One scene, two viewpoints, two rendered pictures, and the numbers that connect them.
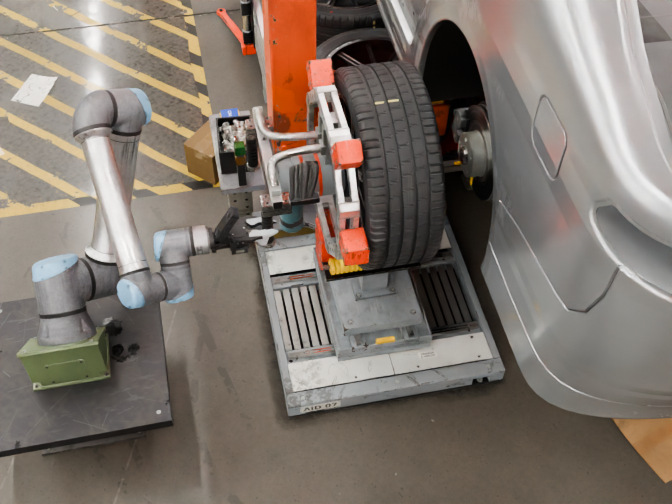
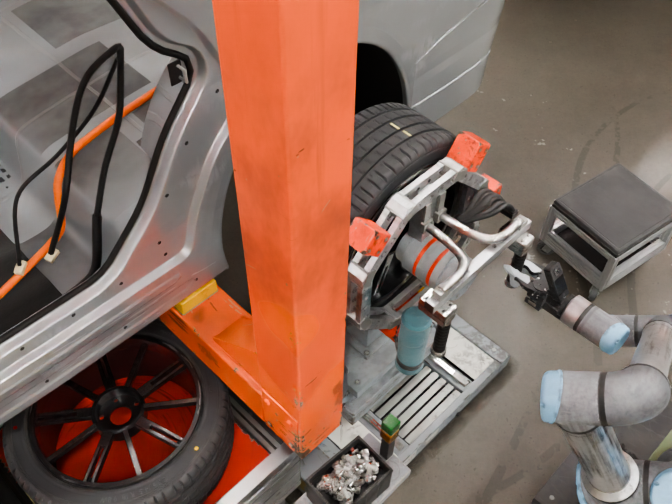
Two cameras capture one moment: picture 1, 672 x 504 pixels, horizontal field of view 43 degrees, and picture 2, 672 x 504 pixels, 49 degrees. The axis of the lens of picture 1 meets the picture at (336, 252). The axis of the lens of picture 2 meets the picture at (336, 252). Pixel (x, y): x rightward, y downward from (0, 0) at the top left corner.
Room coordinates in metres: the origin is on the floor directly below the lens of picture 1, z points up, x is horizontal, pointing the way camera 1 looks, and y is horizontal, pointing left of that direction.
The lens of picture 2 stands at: (2.90, 1.07, 2.50)
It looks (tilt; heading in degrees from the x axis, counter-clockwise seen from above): 50 degrees down; 237
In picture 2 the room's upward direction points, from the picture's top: 1 degrees clockwise
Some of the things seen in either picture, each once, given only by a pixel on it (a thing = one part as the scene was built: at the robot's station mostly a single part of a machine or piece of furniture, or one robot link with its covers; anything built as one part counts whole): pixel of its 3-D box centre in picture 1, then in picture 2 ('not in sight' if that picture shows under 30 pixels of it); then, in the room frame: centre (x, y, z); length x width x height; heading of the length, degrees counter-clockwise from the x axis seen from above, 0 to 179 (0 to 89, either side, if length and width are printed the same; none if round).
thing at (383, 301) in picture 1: (372, 265); (367, 317); (1.98, -0.14, 0.32); 0.40 x 0.30 x 0.28; 13
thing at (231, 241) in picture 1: (228, 237); (549, 296); (1.70, 0.33, 0.80); 0.12 x 0.08 x 0.09; 103
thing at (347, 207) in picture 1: (331, 173); (417, 248); (1.94, 0.03, 0.85); 0.54 x 0.07 x 0.54; 13
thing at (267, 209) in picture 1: (276, 204); (515, 238); (1.73, 0.19, 0.93); 0.09 x 0.05 x 0.05; 103
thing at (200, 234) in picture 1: (202, 240); (575, 310); (1.68, 0.41, 0.81); 0.10 x 0.05 x 0.09; 13
